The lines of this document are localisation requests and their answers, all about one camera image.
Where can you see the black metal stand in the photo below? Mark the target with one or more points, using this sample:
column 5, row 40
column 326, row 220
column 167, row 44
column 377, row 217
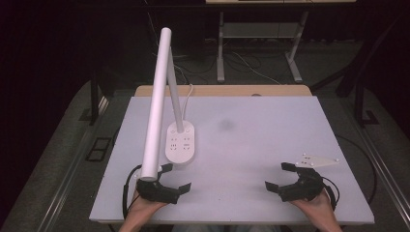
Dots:
column 94, row 100
column 361, row 96

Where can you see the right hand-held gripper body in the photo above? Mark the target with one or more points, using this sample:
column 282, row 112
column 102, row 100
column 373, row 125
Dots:
column 304, row 188

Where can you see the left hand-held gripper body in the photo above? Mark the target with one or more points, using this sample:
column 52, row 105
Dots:
column 158, row 192

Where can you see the grey metal frame desk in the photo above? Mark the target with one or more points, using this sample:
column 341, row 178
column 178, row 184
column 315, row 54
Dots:
column 257, row 30

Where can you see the person's right hand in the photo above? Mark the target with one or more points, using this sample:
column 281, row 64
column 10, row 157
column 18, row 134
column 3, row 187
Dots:
column 319, row 209

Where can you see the person's left hand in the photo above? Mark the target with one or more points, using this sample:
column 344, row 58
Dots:
column 141, row 209

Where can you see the white desk lamp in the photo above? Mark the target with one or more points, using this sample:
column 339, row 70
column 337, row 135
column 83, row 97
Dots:
column 156, row 106

